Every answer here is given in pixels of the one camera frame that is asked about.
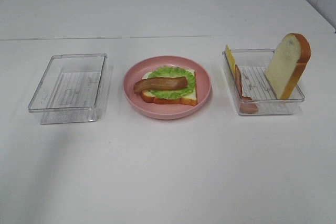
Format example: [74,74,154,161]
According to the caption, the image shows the green lettuce leaf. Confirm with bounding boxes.
[143,66,196,100]

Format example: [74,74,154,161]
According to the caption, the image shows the clear left plastic tray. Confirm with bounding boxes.
[28,54,110,124]

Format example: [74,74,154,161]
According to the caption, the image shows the clear right plastic tray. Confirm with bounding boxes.
[222,49,305,115]

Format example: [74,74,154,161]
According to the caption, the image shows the clear plastic tray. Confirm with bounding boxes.
[222,49,305,115]
[28,54,110,124]

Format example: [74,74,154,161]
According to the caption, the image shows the pink round plate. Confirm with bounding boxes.
[123,56,212,120]

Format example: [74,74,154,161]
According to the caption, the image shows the yellow cheese slice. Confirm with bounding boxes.
[225,45,236,77]

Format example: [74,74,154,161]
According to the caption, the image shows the bread slice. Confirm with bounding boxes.
[265,33,311,100]
[140,72,197,106]

